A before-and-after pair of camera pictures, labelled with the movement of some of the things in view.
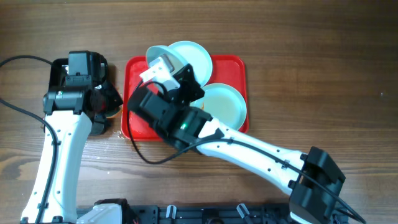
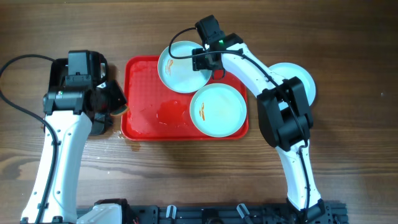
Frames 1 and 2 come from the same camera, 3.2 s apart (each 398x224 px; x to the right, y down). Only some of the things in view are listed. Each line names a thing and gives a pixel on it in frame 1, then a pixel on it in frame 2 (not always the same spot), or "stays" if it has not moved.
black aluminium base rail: (263, 214) stays
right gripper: (187, 80) -> (198, 61)
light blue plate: (223, 103) stays
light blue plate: (176, 62) -> (286, 70)
